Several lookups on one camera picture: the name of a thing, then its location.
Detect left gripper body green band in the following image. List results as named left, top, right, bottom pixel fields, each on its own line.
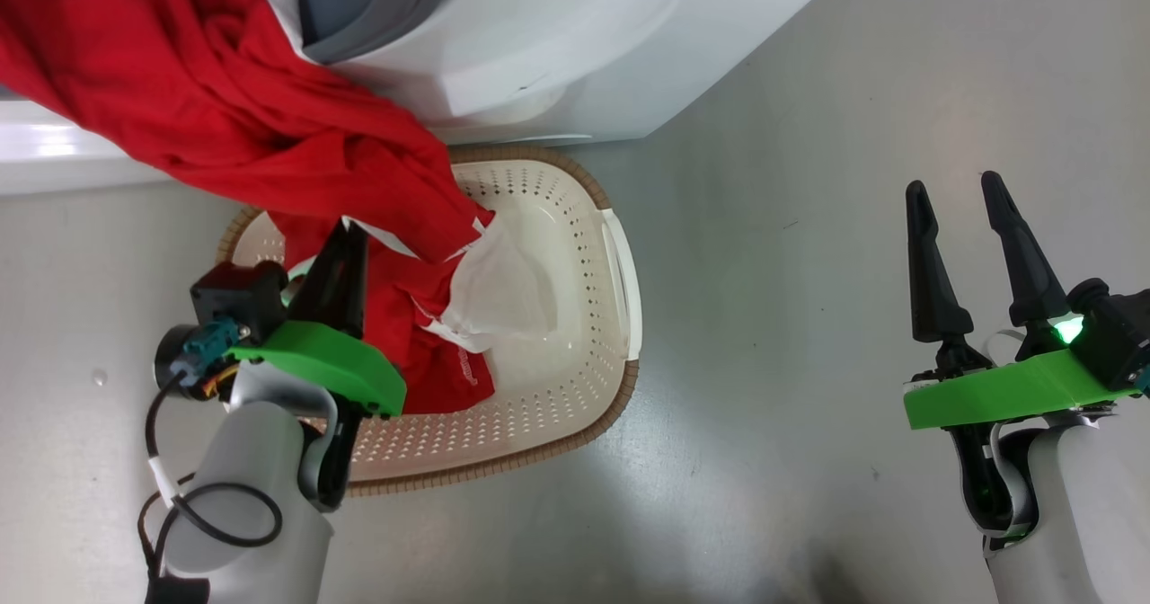
left=225, top=321, right=407, bottom=418

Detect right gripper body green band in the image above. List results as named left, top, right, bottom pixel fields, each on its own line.
left=903, top=321, right=1142, bottom=431

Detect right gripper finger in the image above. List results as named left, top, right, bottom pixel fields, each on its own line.
left=906, top=180, right=974, bottom=344
left=979, top=171, right=1070, bottom=328

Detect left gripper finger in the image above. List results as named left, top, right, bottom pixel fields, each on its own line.
left=287, top=222, right=369, bottom=340

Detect red and white garment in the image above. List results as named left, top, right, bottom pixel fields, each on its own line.
left=0, top=0, right=558, bottom=416

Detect cream perforated laundry basket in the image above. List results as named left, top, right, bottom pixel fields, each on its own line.
left=216, top=144, right=643, bottom=497

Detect grey rubber door gasket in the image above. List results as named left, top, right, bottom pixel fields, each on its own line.
left=283, top=0, right=468, bottom=66

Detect white front-load washing machine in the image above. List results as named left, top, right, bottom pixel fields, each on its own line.
left=283, top=0, right=863, bottom=148

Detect black cable with teal plug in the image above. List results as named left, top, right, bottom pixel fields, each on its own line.
left=137, top=316, right=284, bottom=604

